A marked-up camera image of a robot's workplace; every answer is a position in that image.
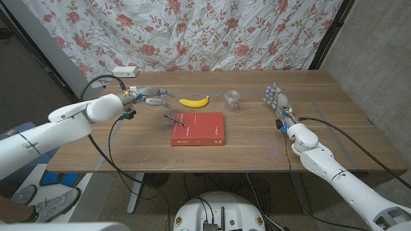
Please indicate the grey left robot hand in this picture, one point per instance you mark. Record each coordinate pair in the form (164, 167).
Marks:
(141, 92)

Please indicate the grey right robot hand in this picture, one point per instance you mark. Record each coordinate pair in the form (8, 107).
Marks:
(282, 101)

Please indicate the black mechanical pencil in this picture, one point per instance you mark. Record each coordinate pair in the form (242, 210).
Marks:
(175, 121)

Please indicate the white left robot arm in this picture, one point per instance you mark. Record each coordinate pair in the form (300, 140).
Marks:
(64, 125)

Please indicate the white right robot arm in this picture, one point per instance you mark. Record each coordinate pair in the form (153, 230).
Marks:
(340, 179)

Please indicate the clear glass jar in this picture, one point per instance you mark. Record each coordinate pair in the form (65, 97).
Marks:
(232, 101)

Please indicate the yellow toy banana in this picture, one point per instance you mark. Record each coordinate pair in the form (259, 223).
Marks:
(194, 103)

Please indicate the white power strip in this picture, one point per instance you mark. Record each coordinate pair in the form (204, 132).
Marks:
(125, 72)

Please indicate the red hardcover book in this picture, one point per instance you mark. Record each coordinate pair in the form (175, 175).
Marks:
(202, 130)

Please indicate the floral backdrop cloth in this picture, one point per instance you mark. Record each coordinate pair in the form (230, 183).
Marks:
(180, 32)

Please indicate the black backdrop stand pole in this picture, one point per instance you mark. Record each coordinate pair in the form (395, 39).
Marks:
(330, 32)

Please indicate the black round disc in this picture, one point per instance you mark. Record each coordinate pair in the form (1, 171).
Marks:
(156, 180)

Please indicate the grey table leg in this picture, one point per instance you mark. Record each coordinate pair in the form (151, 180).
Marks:
(300, 192)
(135, 195)

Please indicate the blue foot pedal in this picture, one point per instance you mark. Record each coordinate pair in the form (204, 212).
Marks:
(61, 179)

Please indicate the white robot torso base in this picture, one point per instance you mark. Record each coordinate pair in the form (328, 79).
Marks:
(221, 211)

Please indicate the blue storage box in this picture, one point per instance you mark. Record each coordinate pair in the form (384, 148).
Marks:
(17, 126)

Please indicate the rubik's cube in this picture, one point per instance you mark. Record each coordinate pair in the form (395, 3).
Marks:
(12, 133)

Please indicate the grey sneaker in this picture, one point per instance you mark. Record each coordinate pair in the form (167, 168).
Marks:
(56, 205)
(24, 194)

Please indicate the white robot chest shell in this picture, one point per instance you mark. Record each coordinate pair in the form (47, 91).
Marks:
(64, 227)

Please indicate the person's bare lower leg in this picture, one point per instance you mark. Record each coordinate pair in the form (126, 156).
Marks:
(14, 211)

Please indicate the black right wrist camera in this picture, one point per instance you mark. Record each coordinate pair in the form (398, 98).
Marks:
(280, 125)

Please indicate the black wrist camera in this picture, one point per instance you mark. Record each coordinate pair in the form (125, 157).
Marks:
(129, 115)
(280, 125)

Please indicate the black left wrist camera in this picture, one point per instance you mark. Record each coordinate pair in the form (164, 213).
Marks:
(129, 115)

